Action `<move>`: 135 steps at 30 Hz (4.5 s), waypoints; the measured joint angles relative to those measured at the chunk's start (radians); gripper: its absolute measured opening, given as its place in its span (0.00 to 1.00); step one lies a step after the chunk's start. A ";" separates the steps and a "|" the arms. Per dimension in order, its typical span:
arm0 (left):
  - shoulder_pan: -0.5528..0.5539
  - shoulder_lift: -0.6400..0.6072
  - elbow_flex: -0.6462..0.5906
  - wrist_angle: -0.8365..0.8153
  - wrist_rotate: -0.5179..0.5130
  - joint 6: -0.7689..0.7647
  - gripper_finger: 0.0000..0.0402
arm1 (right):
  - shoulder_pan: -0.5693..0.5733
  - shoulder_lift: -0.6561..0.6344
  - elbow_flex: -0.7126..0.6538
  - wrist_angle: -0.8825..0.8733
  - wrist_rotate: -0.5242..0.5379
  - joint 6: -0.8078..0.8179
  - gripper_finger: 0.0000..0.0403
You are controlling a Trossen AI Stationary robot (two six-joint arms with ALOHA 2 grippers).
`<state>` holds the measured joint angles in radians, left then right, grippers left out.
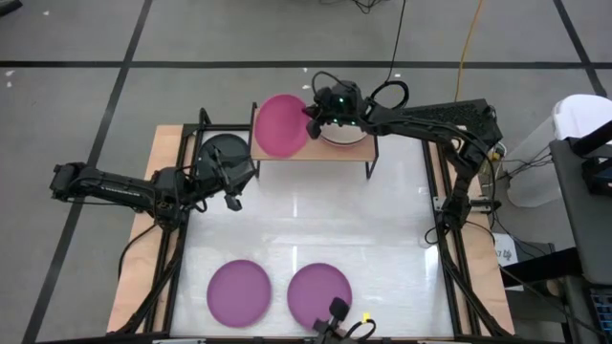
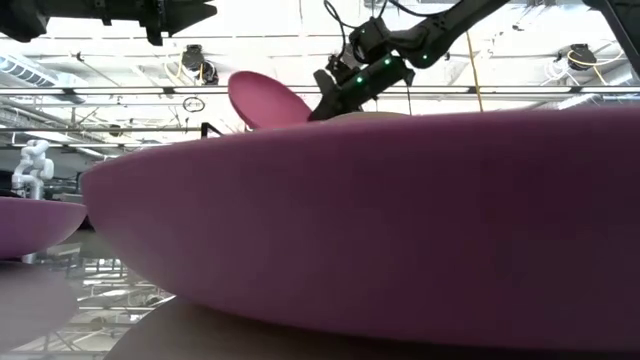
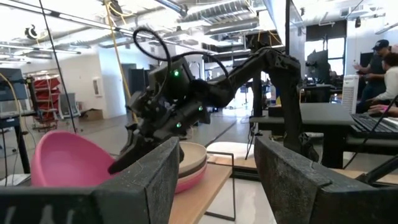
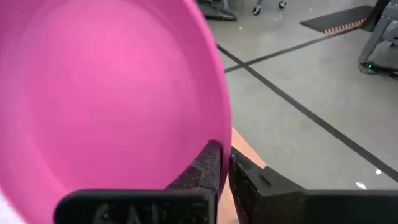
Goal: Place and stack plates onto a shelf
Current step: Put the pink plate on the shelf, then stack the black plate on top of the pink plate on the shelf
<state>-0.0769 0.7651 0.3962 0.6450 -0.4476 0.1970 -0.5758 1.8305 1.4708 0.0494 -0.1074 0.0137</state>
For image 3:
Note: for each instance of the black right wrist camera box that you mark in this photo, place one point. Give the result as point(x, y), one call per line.
point(171, 79)

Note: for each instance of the black work desk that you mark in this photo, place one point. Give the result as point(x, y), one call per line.
point(326, 118)

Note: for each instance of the black vertical frame post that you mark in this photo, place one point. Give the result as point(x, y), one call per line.
point(287, 28)

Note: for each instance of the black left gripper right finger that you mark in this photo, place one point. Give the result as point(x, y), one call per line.
point(311, 199)

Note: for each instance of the seated person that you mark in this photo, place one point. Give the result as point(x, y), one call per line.
point(390, 84)

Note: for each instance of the beige plastic plate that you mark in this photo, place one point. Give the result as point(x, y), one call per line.
point(192, 155)

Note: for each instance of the computer monitor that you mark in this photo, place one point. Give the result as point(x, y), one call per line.
point(12, 85)

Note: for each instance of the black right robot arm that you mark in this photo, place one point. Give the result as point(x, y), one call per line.
point(273, 68)

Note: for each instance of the white paper sheet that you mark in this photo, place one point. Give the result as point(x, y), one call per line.
point(14, 180)

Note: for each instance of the red storage cart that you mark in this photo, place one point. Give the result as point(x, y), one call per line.
point(46, 99)

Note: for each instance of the white flat pad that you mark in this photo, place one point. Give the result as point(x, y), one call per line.
point(230, 149)

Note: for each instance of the large purple bowl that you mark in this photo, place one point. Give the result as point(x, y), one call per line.
point(68, 161)

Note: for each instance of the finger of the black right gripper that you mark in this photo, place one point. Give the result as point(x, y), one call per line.
point(130, 155)

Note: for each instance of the standing person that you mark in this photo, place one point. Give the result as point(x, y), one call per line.
point(374, 74)

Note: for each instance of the brown plastic plate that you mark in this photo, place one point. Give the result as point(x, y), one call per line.
point(197, 169)

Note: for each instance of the cardboard box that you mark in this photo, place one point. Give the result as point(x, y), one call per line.
point(92, 114)

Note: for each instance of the person's hand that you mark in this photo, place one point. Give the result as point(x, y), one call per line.
point(377, 109)

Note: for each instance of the black laptop keyboard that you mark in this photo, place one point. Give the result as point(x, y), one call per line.
point(373, 124)

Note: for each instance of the grey office chair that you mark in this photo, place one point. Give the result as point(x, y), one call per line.
point(69, 105)

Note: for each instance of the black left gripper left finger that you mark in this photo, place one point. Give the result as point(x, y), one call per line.
point(93, 205)

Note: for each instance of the black side desk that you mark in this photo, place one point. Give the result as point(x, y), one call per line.
point(14, 123)

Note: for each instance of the dark background monitor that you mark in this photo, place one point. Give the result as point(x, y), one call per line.
point(317, 67)

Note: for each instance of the white tower appliance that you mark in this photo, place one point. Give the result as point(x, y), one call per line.
point(350, 93)

